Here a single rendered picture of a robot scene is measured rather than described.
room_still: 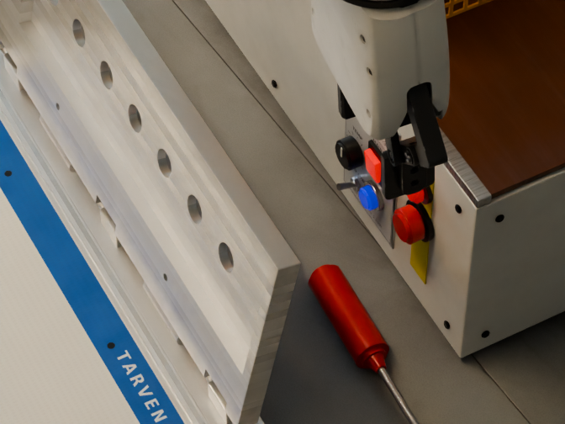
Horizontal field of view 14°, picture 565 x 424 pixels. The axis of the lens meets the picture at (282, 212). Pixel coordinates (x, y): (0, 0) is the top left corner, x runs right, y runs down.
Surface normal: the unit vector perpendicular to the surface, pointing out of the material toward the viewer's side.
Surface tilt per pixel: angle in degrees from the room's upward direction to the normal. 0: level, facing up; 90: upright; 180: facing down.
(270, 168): 0
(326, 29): 92
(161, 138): 79
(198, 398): 0
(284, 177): 0
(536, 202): 90
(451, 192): 90
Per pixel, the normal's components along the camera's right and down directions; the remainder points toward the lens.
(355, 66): -0.90, 0.37
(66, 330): 0.00, -0.62
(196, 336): -0.86, 0.24
